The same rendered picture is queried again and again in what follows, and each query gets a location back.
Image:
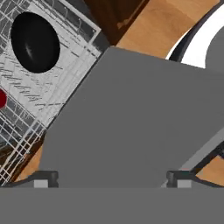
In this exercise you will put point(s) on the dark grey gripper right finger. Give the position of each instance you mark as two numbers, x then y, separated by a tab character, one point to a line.
175	176

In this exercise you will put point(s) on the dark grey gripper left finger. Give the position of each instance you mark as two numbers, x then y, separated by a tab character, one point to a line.
46	176

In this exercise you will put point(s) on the grey dishwasher door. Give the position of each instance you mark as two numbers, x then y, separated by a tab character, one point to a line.
134	116

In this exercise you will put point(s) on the red cup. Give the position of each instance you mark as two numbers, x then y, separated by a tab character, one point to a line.
2	99

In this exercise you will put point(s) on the black bowl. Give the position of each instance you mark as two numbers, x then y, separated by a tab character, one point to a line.
35	43

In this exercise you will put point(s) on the white round thing black rim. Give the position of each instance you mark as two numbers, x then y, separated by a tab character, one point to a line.
201	43

